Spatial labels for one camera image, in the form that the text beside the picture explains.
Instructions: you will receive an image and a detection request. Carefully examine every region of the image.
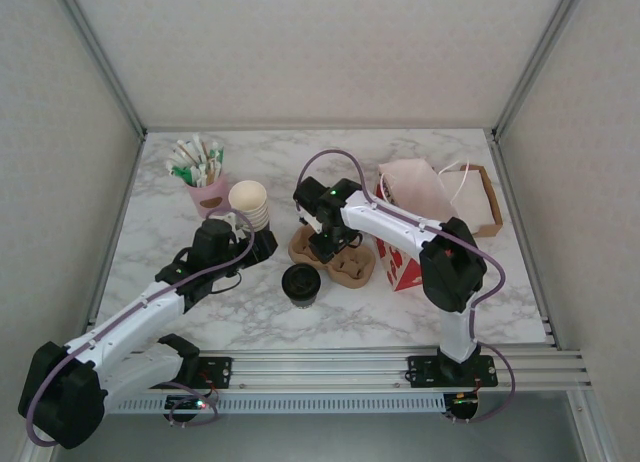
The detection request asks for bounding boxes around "brown cardboard napkin tray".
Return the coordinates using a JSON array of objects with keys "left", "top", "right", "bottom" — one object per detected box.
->
[{"left": 433, "top": 163, "right": 504, "bottom": 239}]

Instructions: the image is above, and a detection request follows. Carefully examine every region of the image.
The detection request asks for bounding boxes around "grey slotted cable duct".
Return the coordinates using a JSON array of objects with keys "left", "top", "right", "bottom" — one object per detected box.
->
[{"left": 117, "top": 394, "right": 447, "bottom": 415}]

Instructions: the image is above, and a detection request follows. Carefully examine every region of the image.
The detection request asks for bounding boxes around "paper cup stack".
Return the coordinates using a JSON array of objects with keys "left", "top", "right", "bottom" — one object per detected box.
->
[{"left": 228, "top": 179, "right": 272, "bottom": 233}]

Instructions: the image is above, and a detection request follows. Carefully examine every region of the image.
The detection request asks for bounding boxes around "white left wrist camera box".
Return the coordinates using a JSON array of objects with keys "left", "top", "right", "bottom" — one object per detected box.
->
[{"left": 218, "top": 208, "right": 252, "bottom": 235}]

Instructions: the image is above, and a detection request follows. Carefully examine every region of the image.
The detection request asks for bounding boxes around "pink metal straw can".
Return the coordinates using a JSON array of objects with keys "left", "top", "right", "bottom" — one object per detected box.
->
[{"left": 187, "top": 174, "right": 232, "bottom": 219}]

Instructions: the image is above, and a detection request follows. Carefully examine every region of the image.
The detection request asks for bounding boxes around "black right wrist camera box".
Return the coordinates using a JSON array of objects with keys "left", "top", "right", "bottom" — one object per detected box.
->
[{"left": 292, "top": 176, "right": 330, "bottom": 234}]

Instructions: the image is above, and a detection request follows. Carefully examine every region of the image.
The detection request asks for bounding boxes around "aluminium mounting rail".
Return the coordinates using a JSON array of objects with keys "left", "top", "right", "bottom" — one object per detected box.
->
[{"left": 47, "top": 348, "right": 596, "bottom": 399}]

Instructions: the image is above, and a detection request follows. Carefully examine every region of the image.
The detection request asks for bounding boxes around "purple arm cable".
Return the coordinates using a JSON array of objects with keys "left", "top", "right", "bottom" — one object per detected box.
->
[
  {"left": 298, "top": 148, "right": 517, "bottom": 426},
  {"left": 24, "top": 207, "right": 257, "bottom": 449}
]

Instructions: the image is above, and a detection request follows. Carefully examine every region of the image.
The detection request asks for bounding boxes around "aluminium back rail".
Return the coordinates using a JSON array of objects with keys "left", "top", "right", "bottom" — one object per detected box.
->
[{"left": 142, "top": 125, "right": 497, "bottom": 134}]

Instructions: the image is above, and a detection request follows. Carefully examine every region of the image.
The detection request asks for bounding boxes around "aluminium side rail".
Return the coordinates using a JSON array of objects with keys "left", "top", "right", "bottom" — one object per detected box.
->
[
  {"left": 74, "top": 131, "right": 147, "bottom": 354},
  {"left": 485, "top": 130, "right": 560, "bottom": 349}
]

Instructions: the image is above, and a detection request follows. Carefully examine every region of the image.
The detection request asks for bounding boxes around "brown pulp cup carrier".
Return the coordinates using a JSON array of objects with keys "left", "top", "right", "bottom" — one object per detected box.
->
[{"left": 287, "top": 225, "right": 377, "bottom": 290}]

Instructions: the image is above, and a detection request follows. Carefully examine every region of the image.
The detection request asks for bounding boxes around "controller board with lights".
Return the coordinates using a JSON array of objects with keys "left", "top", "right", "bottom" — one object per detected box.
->
[
  {"left": 164, "top": 394, "right": 211, "bottom": 414},
  {"left": 449, "top": 391, "right": 482, "bottom": 419}
]

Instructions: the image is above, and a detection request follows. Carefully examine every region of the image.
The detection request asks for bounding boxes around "red paper gift bag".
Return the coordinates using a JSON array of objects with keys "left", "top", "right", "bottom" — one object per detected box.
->
[{"left": 373, "top": 155, "right": 479, "bottom": 294}]

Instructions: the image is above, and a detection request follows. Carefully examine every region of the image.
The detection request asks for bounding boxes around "black lidded coffee cup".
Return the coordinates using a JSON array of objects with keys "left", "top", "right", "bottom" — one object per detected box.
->
[{"left": 280, "top": 262, "right": 322, "bottom": 311}]

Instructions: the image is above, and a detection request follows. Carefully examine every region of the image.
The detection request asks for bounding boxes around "white paper napkin stack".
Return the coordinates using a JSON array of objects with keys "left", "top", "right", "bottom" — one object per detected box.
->
[{"left": 439, "top": 170, "right": 495, "bottom": 232}]

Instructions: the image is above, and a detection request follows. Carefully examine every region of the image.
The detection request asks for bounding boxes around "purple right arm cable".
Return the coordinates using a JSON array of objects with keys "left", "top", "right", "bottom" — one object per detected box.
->
[{"left": 298, "top": 148, "right": 517, "bottom": 426}]

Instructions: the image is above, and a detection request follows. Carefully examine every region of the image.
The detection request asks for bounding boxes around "aluminium frame post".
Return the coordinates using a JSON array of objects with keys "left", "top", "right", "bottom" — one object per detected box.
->
[
  {"left": 489, "top": 0, "right": 594, "bottom": 143},
  {"left": 52, "top": 0, "right": 149, "bottom": 141}
]

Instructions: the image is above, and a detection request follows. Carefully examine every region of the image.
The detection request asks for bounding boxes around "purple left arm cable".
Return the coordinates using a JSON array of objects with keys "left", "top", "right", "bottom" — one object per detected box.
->
[{"left": 24, "top": 207, "right": 257, "bottom": 449}]

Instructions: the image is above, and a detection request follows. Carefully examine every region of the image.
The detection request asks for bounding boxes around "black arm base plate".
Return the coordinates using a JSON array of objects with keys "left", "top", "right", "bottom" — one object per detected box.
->
[
  {"left": 406, "top": 354, "right": 500, "bottom": 389},
  {"left": 194, "top": 355, "right": 234, "bottom": 389}
]

